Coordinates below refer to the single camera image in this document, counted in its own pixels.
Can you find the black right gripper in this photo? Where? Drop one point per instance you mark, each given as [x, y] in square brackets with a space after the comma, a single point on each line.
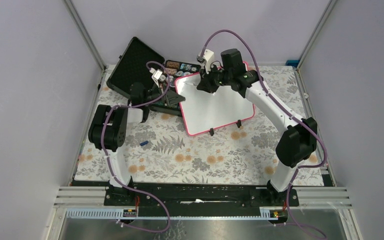
[206, 84]

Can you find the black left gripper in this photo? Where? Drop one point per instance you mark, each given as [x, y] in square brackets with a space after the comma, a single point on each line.
[172, 98]

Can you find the pink framed whiteboard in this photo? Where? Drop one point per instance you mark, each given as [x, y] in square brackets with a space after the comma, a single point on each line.
[202, 111]

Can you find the blue marker cap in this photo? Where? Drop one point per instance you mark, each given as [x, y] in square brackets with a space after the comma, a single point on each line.
[143, 143]

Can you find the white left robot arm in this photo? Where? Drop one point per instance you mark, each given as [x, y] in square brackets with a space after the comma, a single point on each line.
[108, 129]

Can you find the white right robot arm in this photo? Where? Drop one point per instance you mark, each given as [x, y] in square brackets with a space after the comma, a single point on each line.
[297, 134]

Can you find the black poker chip case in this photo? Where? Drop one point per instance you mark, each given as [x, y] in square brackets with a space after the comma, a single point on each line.
[131, 68]

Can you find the blue clamp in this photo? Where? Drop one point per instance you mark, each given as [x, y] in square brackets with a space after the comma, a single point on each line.
[292, 63]

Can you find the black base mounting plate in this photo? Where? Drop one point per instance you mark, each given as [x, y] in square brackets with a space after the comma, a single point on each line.
[198, 200]

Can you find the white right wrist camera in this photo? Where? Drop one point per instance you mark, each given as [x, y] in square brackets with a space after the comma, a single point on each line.
[206, 58]

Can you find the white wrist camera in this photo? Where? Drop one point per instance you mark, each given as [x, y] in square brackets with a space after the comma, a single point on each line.
[206, 58]
[156, 75]

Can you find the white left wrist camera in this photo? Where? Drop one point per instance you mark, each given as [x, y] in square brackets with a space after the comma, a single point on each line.
[156, 75]

